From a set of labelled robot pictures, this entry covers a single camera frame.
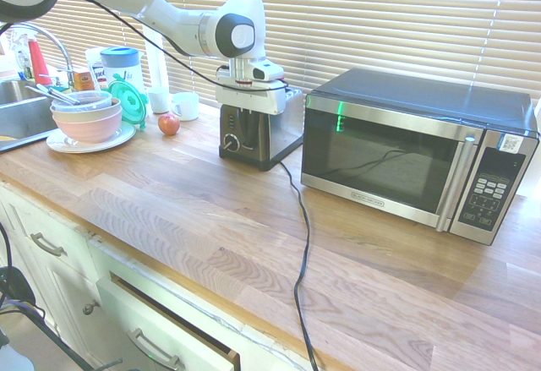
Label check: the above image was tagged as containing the silver cabinet handle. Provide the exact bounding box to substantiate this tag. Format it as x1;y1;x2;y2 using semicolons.
30;232;68;258

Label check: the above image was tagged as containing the silver utensil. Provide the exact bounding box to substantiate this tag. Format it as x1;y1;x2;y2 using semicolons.
46;86;82;104
25;83;81;106

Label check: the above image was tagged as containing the small orange box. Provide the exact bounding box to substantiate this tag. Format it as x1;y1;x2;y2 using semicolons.
73;69;96;92

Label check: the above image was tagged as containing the narrow beige window blind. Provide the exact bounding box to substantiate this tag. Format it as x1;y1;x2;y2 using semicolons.
31;0;148;74

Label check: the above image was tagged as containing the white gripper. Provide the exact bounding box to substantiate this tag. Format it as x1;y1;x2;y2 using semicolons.
215;70;290;147

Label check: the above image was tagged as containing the stainless steel black microwave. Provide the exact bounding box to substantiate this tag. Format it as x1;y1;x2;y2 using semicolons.
300;67;541;247

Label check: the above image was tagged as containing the cream bowl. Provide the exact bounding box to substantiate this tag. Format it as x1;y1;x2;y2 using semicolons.
49;97;122;123

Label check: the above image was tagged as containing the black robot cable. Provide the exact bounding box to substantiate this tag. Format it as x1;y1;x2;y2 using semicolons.
0;0;290;94

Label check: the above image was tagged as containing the clear glass bowl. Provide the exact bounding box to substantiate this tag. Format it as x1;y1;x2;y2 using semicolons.
74;90;115;111

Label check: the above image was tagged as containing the silver drawer handle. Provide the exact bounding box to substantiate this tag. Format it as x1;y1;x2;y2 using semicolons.
126;327;186;371

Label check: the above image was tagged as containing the wide beige window blind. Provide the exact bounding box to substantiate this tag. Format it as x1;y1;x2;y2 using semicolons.
152;0;541;108

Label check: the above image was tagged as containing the white mug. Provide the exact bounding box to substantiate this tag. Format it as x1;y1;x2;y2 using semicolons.
170;91;200;123

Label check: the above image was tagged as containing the white kitchen cabinet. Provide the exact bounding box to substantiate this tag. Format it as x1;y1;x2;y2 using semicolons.
0;178;316;371

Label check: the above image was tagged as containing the small white cup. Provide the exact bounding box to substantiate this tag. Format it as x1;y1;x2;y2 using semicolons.
146;86;172;116

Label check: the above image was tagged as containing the white plate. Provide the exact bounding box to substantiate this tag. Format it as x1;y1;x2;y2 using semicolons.
45;121;138;154

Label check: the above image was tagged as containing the black toaster power cord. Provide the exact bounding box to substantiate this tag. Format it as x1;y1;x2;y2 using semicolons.
276;160;319;371

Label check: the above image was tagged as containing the black camera stand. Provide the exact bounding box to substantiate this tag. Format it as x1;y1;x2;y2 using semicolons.
0;221;124;371

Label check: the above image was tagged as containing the white labelled canister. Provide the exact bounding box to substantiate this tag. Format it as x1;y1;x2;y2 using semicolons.
85;47;107;92

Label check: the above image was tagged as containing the chrome curved faucet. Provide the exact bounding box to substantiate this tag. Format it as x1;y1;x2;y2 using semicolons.
7;23;78;90

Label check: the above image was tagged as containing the teal container lid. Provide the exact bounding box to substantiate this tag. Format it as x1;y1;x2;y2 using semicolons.
107;74;150;131

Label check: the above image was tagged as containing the stainless steel sink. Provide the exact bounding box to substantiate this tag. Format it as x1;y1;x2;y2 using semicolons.
0;79;57;155

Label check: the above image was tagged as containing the red apple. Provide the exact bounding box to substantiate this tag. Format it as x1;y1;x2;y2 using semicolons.
157;112;182;137

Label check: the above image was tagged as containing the pink bowl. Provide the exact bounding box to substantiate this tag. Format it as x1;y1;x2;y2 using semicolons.
52;107;124;145

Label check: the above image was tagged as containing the silver two-slot toaster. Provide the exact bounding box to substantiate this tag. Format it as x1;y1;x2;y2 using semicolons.
218;86;305;173

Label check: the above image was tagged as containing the white open drawer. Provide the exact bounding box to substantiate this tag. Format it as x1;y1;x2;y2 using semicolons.
96;272;242;371

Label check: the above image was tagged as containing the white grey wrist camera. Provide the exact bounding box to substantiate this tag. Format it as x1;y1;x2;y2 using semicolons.
246;60;286;82

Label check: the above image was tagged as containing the wipes canister blue lid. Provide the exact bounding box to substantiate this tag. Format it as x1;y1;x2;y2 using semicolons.
100;46;146;94

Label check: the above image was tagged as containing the red bottle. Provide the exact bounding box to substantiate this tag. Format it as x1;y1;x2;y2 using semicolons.
27;39;54;86

